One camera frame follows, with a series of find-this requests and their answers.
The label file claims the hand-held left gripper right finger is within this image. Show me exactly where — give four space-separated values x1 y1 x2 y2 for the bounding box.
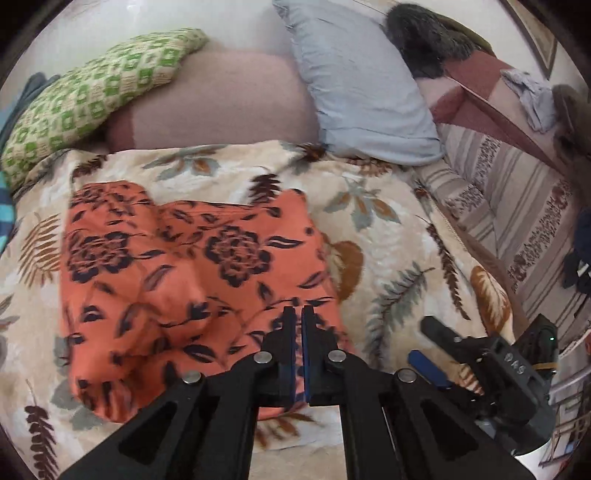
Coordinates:
301 305 522 480

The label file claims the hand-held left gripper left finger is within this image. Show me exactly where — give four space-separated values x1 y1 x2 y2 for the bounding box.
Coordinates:
60 305 298 480

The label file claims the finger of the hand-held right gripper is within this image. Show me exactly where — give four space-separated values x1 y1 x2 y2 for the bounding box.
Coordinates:
420 315 468 357
407 349 485 398

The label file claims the orange floral garment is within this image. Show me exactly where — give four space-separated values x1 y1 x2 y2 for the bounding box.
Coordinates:
59 182 365 423

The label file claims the leaf print blanket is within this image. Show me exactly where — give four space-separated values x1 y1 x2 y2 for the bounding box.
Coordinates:
0 138 515 480

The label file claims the dark cloth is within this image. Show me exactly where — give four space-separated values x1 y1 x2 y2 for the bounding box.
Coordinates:
561 249 591 291

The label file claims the striped bed sheet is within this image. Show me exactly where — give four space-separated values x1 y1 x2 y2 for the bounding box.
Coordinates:
413 122 591 352

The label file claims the brown fur garment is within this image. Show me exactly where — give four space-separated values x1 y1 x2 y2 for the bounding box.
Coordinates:
551 84 591 158

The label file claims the light blue pillow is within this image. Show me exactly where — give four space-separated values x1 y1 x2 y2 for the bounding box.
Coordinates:
272 0 446 166

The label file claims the pale blue crumpled garment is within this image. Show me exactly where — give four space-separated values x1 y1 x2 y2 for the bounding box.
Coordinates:
501 68 557 134

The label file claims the pink pillow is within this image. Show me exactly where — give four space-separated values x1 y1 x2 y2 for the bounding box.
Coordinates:
104 48 321 153

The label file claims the dark fur garment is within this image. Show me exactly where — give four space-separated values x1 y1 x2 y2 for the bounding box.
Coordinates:
384 2 492 79

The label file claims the blue striped towel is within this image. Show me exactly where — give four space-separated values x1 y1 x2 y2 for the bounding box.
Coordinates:
0 171 21 252

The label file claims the green checkered pillow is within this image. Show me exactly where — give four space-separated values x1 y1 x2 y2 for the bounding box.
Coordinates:
0 28 211 190

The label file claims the framed wall picture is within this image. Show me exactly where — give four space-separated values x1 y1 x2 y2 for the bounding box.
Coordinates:
501 0 559 79

